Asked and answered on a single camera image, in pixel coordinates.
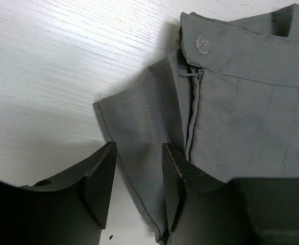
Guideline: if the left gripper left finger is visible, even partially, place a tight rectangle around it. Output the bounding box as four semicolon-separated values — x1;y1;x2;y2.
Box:
19;140;117;230

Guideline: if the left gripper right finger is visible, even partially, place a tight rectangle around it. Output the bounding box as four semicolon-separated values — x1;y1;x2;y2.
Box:
162;143;233;232

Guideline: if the grey pleated skirt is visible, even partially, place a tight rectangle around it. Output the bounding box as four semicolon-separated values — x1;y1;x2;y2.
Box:
93;4;299;244

